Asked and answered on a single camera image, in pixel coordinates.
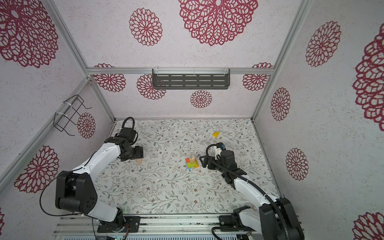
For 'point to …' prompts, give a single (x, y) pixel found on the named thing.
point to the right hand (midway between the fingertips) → (205, 156)
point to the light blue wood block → (188, 168)
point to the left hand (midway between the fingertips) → (135, 158)
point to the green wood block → (191, 165)
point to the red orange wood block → (187, 160)
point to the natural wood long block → (139, 161)
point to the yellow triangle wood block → (216, 134)
